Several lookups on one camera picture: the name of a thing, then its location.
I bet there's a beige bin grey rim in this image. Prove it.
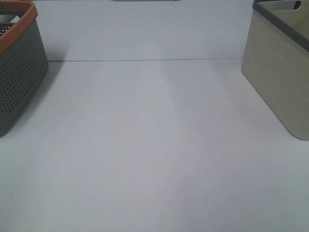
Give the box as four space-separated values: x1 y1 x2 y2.
241 0 309 140

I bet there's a grey perforated basket orange rim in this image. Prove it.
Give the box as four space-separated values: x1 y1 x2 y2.
0 0 48 136

